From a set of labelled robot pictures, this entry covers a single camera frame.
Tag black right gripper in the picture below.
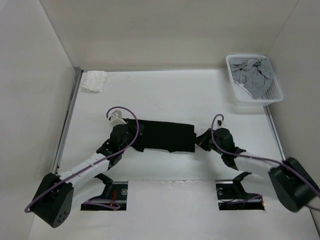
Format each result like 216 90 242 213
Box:
191 128 225 155

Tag black tank top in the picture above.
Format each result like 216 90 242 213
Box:
121 118 196 153

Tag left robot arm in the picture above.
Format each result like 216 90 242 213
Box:
27 122 144 228

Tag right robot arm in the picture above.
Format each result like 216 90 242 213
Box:
195 128 320 213

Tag white folded tank top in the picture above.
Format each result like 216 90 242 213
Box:
80 70 107 93

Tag grey tank top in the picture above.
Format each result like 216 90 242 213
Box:
229 58 274 99

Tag white plastic laundry basket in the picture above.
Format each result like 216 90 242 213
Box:
225 54 284 107

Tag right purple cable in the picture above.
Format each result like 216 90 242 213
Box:
210 113 320 211

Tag purple cable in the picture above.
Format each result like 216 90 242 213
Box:
24 106 140 214
210 113 320 211

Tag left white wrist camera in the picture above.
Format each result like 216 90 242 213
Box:
109 110 127 127

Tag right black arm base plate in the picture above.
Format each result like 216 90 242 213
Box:
215 181 265 211

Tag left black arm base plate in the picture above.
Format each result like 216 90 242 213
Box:
80 181 129 212

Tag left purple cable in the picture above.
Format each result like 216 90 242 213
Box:
24 106 140 214

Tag metal table edge rail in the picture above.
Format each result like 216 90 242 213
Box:
51 67 84 174

